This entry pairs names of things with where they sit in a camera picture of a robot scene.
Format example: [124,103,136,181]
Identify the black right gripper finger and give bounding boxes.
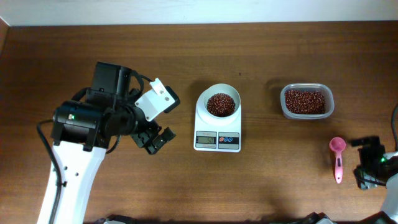
[353,168,378,190]
[350,136,380,147]

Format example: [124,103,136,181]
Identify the pink measuring scoop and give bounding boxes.
[329,137,346,184]

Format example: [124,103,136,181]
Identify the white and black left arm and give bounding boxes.
[37,62,180,223]

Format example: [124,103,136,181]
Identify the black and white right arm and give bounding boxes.
[329,136,397,224]

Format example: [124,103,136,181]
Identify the white digital kitchen scale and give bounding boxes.
[193,85,242,152]

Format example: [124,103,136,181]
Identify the red beans in bowl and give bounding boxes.
[206,93,236,117]

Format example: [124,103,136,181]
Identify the red adzuki beans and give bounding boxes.
[284,90,326,114]

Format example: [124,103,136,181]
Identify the white bowl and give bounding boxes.
[203,83,241,118]

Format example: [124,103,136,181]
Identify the clear plastic container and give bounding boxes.
[280,83,335,120]

